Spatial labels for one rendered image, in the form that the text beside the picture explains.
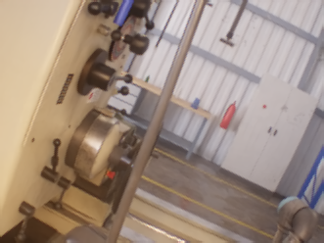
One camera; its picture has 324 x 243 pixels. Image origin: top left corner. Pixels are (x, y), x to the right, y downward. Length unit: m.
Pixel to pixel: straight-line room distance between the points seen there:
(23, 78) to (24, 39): 0.09
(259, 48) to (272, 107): 1.30
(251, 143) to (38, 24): 7.52
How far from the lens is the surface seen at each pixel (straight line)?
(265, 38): 8.89
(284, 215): 1.90
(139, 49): 1.39
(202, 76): 8.86
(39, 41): 1.01
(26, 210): 1.25
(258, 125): 8.32
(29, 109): 1.02
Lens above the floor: 1.69
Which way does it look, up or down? 9 degrees down
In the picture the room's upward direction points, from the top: 25 degrees clockwise
